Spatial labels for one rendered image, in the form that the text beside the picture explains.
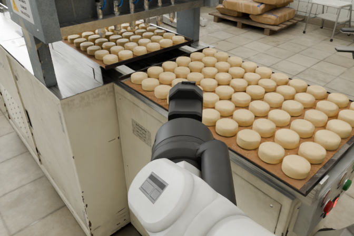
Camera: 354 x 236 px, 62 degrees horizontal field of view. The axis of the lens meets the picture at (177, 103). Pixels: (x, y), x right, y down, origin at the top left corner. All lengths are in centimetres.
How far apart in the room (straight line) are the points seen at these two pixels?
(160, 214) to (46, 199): 162
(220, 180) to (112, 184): 102
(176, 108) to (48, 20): 56
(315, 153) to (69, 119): 74
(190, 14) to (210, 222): 119
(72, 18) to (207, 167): 79
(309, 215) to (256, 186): 12
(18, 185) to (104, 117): 103
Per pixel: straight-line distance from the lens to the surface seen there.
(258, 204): 73
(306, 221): 75
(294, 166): 60
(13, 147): 234
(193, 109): 44
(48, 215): 180
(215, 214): 26
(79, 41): 123
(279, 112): 75
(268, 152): 62
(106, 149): 118
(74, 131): 107
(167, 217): 27
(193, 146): 37
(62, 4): 101
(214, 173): 32
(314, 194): 63
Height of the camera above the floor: 131
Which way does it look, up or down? 31 degrees down
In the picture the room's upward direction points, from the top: straight up
